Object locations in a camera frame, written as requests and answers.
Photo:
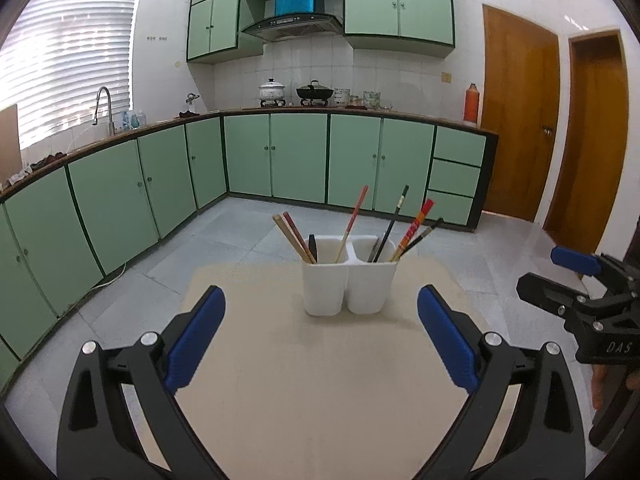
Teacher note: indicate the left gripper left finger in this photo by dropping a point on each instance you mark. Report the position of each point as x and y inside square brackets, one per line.
[97, 438]

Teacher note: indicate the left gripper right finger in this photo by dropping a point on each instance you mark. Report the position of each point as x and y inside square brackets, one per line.
[544, 438]

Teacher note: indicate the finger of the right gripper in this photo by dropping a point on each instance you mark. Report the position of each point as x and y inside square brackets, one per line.
[571, 306]
[575, 261]

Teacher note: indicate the red patterned chopstick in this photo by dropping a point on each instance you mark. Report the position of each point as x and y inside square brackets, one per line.
[351, 222]
[411, 232]
[295, 231]

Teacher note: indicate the black chopstick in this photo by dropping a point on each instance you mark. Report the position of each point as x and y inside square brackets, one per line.
[381, 244]
[421, 236]

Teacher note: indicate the silver spoon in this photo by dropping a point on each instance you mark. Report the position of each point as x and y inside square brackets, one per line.
[374, 249]

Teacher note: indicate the plain bamboo chopstick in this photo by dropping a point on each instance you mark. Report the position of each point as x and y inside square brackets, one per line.
[292, 239]
[296, 238]

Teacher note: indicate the black spoon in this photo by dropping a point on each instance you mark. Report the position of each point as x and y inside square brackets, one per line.
[312, 244]

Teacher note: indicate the person right hand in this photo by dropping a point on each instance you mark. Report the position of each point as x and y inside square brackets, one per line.
[607, 379]

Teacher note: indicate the wooden door right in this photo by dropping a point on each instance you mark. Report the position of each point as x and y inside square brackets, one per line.
[595, 144]

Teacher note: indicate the wooden door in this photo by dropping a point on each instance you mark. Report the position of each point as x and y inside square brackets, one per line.
[595, 144]
[521, 104]

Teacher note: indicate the orange thermos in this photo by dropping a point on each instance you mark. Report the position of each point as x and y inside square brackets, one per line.
[471, 104]

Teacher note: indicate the green lower cabinets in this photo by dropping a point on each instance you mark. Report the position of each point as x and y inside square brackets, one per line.
[77, 219]

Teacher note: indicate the green cabinets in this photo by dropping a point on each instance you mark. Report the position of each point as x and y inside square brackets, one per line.
[77, 219]
[415, 26]

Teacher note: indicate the white twin utensil holder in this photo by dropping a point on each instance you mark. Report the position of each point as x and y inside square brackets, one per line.
[351, 283]

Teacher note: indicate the patterned mug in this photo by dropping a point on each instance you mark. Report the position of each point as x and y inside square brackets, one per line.
[371, 100]

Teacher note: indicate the cardboard box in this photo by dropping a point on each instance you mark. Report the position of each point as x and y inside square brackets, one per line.
[10, 152]

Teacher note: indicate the green upper cabinets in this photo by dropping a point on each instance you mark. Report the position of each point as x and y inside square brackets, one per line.
[415, 26]

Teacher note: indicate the black wok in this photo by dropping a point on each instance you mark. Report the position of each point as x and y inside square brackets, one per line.
[314, 94]

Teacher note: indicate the white lidded pot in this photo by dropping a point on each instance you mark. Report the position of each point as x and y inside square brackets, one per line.
[271, 94]

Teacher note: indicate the black range hood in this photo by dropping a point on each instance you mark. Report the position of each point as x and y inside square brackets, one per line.
[290, 26]

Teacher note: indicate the window blinds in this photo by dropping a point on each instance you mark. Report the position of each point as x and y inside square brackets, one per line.
[66, 62]

